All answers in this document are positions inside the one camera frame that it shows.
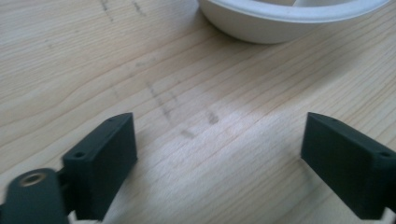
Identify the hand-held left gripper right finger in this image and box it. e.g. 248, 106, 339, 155
300, 111, 396, 220

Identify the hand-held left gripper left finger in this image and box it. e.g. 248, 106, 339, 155
61, 112, 138, 222

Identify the white paper bowl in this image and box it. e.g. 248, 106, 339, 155
197, 0, 392, 45

